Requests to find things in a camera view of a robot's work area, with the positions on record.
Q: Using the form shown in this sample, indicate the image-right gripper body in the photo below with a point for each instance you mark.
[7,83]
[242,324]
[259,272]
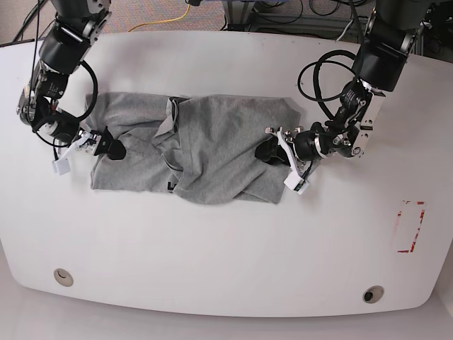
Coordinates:
[302,144]

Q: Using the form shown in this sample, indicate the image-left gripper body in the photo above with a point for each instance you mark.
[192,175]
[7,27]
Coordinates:
[94,142]

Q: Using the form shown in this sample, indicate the grey t-shirt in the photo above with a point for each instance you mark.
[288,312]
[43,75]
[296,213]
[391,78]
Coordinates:
[201,149]

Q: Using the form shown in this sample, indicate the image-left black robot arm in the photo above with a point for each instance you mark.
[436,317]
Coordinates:
[76,28]

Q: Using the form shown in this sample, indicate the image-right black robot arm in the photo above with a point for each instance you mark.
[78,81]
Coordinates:
[385,44]

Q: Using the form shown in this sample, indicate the red tape rectangle marking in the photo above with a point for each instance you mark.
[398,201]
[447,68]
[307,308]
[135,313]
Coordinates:
[408,223]

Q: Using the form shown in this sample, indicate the left table grommet hole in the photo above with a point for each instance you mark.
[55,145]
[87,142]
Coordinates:
[63,277]

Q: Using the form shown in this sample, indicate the table grommet hole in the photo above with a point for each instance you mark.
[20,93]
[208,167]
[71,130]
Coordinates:
[63,277]
[373,294]

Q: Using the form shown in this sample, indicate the right table grommet hole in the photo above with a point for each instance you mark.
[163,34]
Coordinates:
[373,294]

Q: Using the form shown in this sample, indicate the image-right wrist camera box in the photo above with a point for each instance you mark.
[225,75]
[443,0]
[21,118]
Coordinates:
[296,183]

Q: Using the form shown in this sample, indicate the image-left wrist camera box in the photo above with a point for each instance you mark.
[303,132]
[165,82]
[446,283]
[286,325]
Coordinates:
[61,166]

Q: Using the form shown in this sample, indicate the aluminium frame stand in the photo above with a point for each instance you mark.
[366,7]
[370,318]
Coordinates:
[331,20]

